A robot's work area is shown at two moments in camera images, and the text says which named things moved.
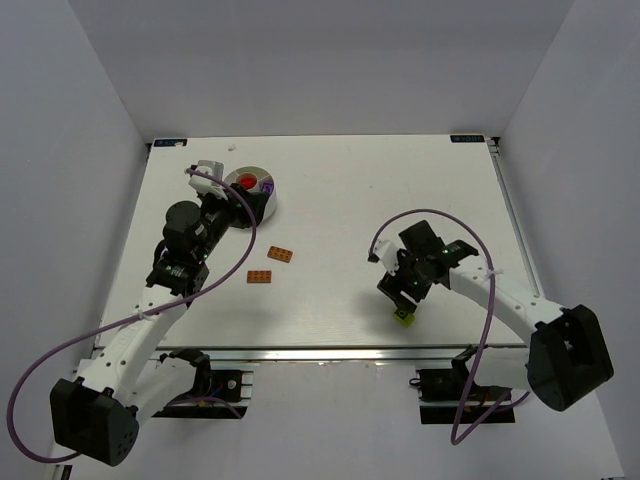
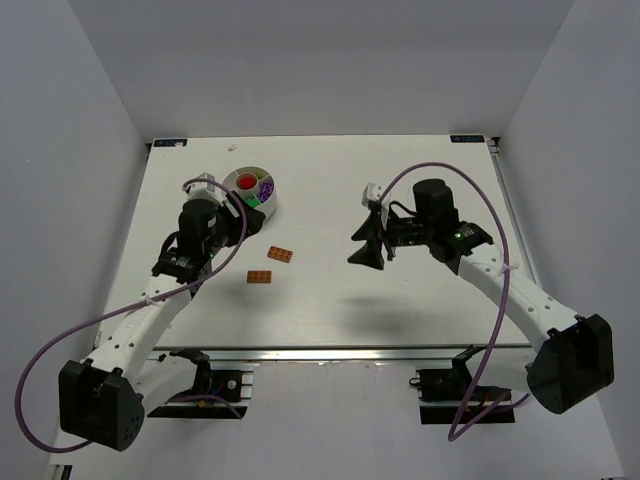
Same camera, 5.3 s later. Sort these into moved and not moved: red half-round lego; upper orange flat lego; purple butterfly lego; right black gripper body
Moved: right black gripper body
Not moved: upper orange flat lego; red half-round lego; purple butterfly lego
